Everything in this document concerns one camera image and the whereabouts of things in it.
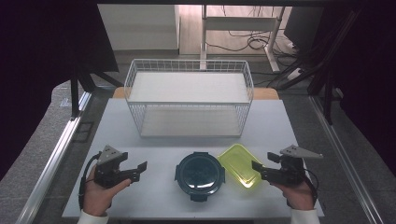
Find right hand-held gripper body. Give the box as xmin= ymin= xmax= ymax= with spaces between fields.
xmin=278 ymin=145 xmax=324 ymax=188

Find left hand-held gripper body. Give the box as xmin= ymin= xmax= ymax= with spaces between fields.
xmin=93 ymin=145 xmax=122 ymax=189

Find yellow-green square container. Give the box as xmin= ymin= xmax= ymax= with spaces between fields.
xmin=217 ymin=143 xmax=263 ymax=189

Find person's right hand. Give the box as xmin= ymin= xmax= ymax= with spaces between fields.
xmin=270 ymin=180 xmax=316 ymax=211

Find person's left hand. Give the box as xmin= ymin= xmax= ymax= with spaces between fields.
xmin=82 ymin=164 xmax=133 ymax=217

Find wooden table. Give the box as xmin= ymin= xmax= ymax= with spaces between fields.
xmin=111 ymin=86 xmax=280 ymax=101

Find dark green round lidded container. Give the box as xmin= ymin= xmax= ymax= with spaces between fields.
xmin=174 ymin=151 xmax=226 ymax=203

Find black metal stand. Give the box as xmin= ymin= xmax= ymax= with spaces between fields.
xmin=276 ymin=8 xmax=363 ymax=126
xmin=69 ymin=60 xmax=124 ymax=121

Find dark curtain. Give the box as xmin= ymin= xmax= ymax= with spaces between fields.
xmin=0 ymin=0 xmax=120 ymax=182
xmin=323 ymin=0 xmax=396 ymax=176

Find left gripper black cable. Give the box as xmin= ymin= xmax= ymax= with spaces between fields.
xmin=78 ymin=151 xmax=103 ymax=211

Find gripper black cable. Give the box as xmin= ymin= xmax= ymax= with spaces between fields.
xmin=78 ymin=151 xmax=103 ymax=211
xmin=302 ymin=167 xmax=319 ymax=207

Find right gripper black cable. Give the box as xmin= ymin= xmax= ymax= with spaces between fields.
xmin=302 ymin=167 xmax=319 ymax=207

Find aluminium rail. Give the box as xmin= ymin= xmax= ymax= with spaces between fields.
xmin=308 ymin=94 xmax=387 ymax=224
xmin=15 ymin=91 xmax=93 ymax=224

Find white wire two-tier rack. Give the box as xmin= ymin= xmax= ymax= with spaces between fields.
xmin=123 ymin=58 xmax=255 ymax=139

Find black floor cables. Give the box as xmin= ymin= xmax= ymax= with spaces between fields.
xmin=205 ymin=5 xmax=302 ymax=89

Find white metal desk frame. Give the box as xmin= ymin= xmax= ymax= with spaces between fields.
xmin=200 ymin=4 xmax=287 ymax=73

